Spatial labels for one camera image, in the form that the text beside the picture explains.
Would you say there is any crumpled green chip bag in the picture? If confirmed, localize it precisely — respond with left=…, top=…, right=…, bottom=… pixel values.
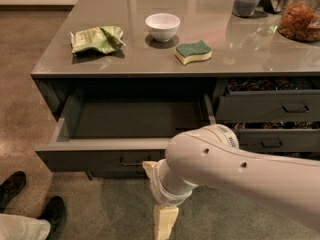
left=71, top=26, right=125, bottom=55

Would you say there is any black shoe near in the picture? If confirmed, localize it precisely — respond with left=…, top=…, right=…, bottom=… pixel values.
left=40, top=196, right=66, bottom=240

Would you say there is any green yellow sponge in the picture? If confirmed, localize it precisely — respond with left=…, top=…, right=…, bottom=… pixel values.
left=175, top=40, right=212, bottom=65

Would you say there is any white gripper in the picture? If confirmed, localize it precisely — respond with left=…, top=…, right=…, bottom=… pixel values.
left=142, top=159, right=194, bottom=240

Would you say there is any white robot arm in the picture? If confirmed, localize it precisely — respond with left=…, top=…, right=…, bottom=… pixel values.
left=142, top=124, right=320, bottom=240

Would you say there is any black shoe far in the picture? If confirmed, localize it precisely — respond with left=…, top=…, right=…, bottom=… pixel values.
left=0, top=171, right=26, bottom=213

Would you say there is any white trouser leg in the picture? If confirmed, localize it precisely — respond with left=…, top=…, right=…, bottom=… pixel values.
left=0, top=214, right=51, bottom=240

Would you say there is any black shoe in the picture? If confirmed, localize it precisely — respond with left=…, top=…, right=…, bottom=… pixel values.
left=0, top=171, right=26, bottom=213
left=40, top=196, right=66, bottom=240

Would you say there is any white ceramic bowl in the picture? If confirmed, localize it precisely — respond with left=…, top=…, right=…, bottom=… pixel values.
left=145, top=13, right=180, bottom=42

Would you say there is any glass jar of snacks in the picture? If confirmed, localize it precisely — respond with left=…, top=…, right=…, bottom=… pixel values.
left=278, top=0, right=320, bottom=42

